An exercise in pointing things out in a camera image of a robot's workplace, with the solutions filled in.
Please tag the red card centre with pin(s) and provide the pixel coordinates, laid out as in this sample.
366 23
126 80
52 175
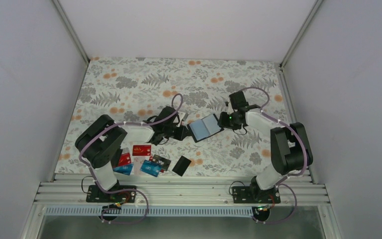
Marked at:
141 150

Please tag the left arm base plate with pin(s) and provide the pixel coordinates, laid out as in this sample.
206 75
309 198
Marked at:
95 195

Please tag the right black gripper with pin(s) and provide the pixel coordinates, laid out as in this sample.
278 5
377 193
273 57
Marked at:
223 121

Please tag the aluminium rail frame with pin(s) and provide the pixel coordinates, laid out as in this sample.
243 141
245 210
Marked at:
179 191

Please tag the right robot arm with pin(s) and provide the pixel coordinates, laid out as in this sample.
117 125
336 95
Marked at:
290 152

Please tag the blue card lower left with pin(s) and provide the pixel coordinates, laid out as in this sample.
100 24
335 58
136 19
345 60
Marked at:
124 169

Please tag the floral patterned table mat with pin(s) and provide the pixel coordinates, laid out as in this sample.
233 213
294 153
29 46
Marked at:
134 89

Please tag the black card holder wallet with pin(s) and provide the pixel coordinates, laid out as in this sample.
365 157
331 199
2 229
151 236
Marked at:
204 128

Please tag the blue card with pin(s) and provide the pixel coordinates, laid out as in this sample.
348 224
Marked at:
151 168
124 169

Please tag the red card lower left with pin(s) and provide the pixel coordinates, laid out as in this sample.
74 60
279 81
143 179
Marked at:
124 158

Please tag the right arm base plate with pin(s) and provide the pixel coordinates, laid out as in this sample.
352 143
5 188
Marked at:
245 195

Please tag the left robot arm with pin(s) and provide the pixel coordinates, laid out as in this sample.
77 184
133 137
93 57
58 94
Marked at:
102 140

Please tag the black patterned card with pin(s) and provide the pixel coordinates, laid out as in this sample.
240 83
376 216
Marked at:
163 162

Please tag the red card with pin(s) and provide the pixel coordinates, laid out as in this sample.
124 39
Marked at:
141 150
124 158

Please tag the blue card lower centre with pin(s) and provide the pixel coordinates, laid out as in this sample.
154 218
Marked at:
151 168

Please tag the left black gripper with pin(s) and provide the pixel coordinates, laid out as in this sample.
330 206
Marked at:
180 136

